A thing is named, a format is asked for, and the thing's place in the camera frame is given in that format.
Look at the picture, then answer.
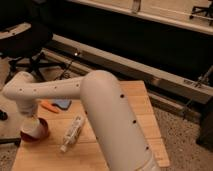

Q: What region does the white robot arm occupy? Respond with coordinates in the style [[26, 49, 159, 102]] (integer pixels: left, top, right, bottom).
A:
[[2, 70, 161, 171]]

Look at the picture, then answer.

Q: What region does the clear plastic syringe tube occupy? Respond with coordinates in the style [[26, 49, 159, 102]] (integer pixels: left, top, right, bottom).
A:
[[60, 116, 85, 152]]

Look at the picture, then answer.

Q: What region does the orange carrot toy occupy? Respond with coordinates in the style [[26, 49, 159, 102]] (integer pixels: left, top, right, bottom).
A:
[[40, 101, 59, 113]]

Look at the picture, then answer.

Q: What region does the black office chair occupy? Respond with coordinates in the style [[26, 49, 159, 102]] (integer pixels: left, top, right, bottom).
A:
[[0, 0, 66, 82]]

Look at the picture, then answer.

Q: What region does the long metal rail beam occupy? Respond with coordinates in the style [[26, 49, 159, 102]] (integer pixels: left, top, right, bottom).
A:
[[49, 35, 213, 104]]

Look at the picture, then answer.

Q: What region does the office chair base background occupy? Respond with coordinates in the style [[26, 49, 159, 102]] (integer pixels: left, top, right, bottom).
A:
[[189, 0, 213, 26]]

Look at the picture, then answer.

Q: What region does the wooden table board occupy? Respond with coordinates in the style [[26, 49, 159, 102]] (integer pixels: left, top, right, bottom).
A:
[[12, 81, 170, 171]]

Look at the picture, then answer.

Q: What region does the blue sponge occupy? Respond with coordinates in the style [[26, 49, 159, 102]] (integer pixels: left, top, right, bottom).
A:
[[52, 99, 72, 110]]

